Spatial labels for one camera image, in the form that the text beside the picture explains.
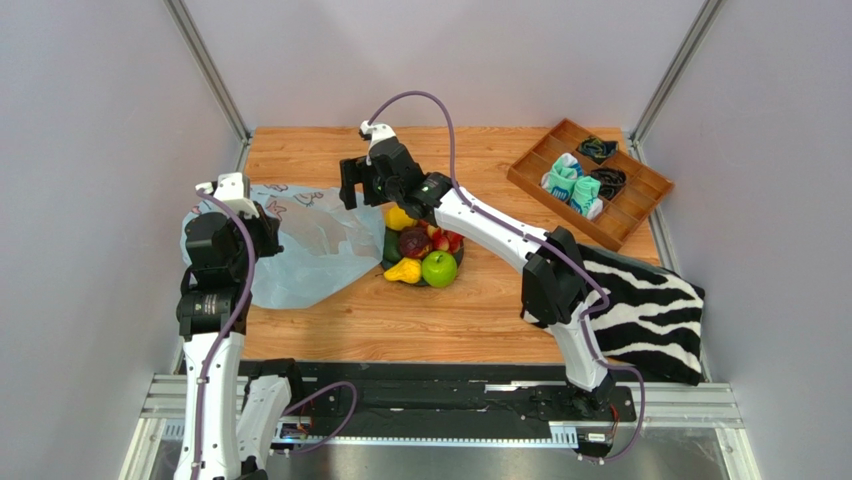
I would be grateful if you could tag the aluminium frame rail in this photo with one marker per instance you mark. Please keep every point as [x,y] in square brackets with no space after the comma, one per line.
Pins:
[681,432]

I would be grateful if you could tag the yellow lemon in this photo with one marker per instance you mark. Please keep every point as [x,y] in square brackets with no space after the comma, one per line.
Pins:
[397,219]

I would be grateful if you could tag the red strawberry bunch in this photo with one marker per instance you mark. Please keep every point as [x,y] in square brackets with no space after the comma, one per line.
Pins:
[444,240]

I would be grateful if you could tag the teal white sock left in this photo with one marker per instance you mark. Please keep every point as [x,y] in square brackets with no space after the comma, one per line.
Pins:
[560,180]

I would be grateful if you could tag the black rolled sock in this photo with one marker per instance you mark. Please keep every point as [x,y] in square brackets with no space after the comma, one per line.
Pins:
[612,182]

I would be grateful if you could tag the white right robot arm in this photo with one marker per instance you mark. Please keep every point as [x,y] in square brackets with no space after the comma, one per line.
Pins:
[519,246]

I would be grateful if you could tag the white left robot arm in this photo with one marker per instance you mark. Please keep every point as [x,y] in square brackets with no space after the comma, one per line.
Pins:
[227,438]

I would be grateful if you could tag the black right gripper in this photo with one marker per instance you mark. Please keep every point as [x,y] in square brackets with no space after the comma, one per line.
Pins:
[363,183]

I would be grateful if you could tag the light blue printed plastic bag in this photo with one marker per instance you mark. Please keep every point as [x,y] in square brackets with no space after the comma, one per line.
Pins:
[326,247]

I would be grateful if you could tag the corner aluminium post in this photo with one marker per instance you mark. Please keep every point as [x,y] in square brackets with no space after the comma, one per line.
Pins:
[192,36]
[689,46]

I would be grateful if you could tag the zebra striped cloth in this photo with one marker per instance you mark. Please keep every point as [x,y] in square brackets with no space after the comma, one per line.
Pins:
[652,320]

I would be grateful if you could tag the dark patterned rolled sock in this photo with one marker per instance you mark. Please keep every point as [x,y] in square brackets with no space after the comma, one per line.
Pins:
[597,149]

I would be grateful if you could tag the teal white sock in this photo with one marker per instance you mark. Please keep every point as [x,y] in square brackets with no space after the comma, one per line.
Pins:
[560,180]
[584,198]

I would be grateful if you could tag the teal white sock right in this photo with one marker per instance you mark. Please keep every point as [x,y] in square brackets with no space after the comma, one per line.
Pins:
[584,198]

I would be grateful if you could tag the dark green avocado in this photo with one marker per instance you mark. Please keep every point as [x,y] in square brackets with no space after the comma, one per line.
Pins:
[391,250]

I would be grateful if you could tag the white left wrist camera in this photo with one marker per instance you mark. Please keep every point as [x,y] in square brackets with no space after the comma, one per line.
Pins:
[232,189]

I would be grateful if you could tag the right corner aluminium post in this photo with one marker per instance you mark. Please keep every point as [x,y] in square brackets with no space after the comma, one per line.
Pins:
[689,46]

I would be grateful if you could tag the green apple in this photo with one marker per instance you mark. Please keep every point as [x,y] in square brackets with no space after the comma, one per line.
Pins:
[439,269]

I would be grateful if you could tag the left corner aluminium post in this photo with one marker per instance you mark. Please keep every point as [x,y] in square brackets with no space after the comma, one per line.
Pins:
[192,36]

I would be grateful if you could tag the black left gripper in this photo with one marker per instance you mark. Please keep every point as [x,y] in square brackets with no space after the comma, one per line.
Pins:
[268,227]

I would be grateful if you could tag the dark red apple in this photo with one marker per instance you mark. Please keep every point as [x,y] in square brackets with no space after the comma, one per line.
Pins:
[414,243]

